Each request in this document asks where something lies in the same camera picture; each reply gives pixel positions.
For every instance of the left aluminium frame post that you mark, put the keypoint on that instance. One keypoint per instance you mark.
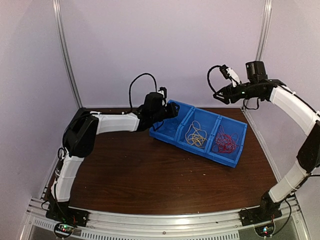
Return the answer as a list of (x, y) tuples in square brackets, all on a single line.
[(65, 52)]

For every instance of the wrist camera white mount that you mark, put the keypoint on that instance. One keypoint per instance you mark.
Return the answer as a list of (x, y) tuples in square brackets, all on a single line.
[(163, 90), (229, 74)]

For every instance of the blue bin far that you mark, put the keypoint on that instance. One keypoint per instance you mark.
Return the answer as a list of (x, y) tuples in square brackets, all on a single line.
[(168, 130)]

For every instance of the blue bin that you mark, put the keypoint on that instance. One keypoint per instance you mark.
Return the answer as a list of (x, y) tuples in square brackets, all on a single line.
[(227, 142), (197, 130), (168, 130)]

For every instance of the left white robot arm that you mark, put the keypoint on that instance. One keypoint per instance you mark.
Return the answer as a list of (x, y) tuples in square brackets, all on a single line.
[(78, 142)]

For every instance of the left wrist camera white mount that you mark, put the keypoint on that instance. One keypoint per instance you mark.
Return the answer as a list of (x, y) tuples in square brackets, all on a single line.
[(163, 90)]

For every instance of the right aluminium frame post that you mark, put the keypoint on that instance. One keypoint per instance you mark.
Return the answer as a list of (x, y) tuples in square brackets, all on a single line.
[(262, 30)]

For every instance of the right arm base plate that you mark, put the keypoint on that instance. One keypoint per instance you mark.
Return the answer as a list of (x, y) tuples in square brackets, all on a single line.
[(253, 216)]

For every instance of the blue bin near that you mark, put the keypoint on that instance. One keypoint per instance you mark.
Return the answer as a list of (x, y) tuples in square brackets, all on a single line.
[(227, 142)]

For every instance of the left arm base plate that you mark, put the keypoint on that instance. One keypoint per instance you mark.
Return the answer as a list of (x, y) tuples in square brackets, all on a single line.
[(71, 216)]

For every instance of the blue bin middle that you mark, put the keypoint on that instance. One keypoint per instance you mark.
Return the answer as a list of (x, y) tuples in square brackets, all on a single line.
[(197, 130)]

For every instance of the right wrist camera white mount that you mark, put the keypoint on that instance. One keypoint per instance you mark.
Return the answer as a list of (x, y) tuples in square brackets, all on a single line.
[(229, 74)]

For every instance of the front aluminium rail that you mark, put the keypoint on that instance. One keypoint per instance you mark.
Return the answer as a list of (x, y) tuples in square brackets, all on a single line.
[(221, 225)]

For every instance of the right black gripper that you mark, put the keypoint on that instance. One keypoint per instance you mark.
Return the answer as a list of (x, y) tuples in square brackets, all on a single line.
[(228, 91)]

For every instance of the aluminium frame post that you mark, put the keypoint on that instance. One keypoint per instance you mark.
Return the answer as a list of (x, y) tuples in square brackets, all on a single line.
[(65, 52), (262, 30)]

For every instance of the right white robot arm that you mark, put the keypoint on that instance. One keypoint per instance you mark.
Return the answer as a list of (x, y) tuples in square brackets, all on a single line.
[(261, 87)]

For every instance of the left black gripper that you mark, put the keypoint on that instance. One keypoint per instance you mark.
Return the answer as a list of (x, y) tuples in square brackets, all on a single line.
[(173, 112)]

